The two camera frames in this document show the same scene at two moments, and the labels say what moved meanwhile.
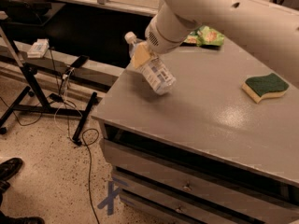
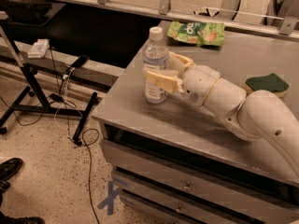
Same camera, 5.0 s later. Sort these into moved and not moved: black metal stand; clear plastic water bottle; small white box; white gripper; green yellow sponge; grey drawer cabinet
Moved: clear plastic water bottle; white gripper
Not moved: grey drawer cabinet; green yellow sponge; small white box; black metal stand
